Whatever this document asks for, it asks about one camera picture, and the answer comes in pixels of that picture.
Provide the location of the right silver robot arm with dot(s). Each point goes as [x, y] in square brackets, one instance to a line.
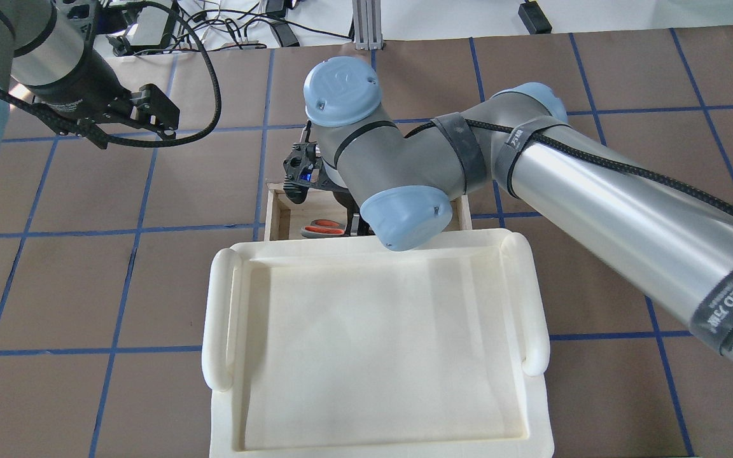
[671, 240]

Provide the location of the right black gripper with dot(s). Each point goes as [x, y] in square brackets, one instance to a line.
[345, 202]

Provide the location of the aluminium frame post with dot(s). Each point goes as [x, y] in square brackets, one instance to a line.
[367, 25]

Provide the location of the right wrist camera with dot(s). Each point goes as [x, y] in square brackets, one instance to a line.
[299, 167]

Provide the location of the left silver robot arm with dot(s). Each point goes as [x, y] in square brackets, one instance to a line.
[23, 26]

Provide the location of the grey orange scissors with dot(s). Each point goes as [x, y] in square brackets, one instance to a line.
[323, 228]

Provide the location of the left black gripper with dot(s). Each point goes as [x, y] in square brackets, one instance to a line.
[88, 81]

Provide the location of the wooden drawer white handle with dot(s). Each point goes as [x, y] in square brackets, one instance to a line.
[284, 219]

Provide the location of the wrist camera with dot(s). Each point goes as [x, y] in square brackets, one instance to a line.
[154, 111]
[299, 167]

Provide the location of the white plastic tray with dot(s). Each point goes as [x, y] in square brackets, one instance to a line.
[343, 348]

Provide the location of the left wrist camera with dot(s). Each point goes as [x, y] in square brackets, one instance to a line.
[154, 111]

